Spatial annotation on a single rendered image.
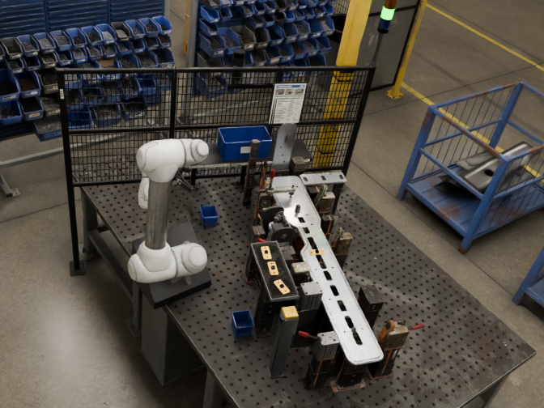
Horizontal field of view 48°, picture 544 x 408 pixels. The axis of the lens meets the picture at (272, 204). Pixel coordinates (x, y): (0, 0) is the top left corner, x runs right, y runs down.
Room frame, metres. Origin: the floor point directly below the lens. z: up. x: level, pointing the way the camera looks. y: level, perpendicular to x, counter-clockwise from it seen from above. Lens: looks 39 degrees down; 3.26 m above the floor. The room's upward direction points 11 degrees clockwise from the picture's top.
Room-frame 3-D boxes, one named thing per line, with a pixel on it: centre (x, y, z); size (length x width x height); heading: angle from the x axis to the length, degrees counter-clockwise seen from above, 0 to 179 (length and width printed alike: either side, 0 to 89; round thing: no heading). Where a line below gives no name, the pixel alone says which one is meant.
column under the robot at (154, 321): (2.30, 0.43, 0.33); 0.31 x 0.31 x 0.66; 43
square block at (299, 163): (3.15, -0.11, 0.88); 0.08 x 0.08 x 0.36; 23
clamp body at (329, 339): (1.81, -0.36, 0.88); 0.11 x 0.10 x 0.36; 113
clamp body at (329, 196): (2.87, -0.31, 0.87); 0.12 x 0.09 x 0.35; 113
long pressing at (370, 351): (2.40, -0.30, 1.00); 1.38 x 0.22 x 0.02; 23
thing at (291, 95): (3.39, 0.02, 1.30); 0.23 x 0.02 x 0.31; 113
